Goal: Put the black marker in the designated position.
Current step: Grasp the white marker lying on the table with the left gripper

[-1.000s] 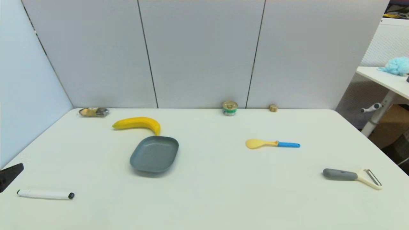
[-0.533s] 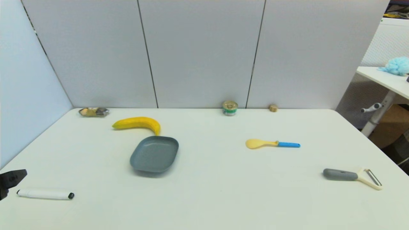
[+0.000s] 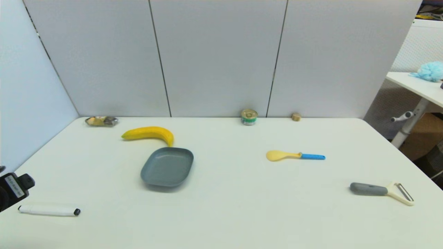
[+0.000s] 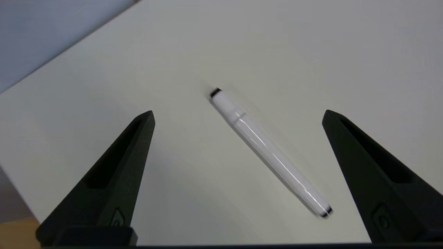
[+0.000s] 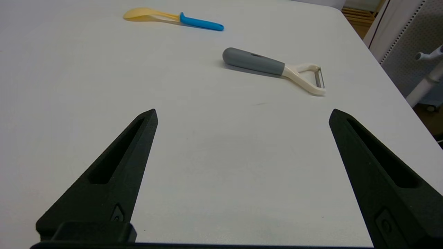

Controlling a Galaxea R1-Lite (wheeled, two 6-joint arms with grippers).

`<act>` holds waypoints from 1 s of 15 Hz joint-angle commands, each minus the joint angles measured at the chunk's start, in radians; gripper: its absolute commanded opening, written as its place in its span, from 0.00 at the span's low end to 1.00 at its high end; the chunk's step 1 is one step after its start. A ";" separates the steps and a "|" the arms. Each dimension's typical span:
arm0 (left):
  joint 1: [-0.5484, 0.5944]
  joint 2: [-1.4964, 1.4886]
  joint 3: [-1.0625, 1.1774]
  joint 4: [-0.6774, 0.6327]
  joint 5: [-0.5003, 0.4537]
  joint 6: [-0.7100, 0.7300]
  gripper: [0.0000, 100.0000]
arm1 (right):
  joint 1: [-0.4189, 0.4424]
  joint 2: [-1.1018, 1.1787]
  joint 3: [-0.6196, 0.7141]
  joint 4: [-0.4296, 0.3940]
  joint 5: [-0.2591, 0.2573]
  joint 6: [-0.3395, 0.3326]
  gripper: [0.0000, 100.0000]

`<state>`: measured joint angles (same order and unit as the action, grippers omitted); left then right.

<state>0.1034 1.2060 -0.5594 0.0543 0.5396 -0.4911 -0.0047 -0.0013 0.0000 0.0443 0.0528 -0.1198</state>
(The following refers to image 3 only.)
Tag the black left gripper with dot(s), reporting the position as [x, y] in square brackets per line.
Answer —
[14, 190]

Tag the white marker with black cap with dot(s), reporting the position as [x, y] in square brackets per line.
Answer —
[45, 210]

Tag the shiny foil snack packet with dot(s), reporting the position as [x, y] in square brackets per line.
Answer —
[101, 121]

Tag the yellow banana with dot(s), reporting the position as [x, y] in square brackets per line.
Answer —
[148, 133]

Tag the grey rectangular plate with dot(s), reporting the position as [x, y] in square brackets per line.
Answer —
[167, 167]

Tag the small green-labelled tin can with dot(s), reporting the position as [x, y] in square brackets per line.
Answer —
[249, 117]

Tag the small tan cork cylinder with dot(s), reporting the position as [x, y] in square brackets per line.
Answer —
[296, 117]

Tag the brown cardboard box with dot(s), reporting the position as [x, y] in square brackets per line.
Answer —
[424, 138]

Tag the white side desk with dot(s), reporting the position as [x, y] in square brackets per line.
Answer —
[418, 88]

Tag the white perforated panel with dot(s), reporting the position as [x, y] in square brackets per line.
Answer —
[422, 45]

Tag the light blue fluffy ball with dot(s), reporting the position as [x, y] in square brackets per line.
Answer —
[431, 71]

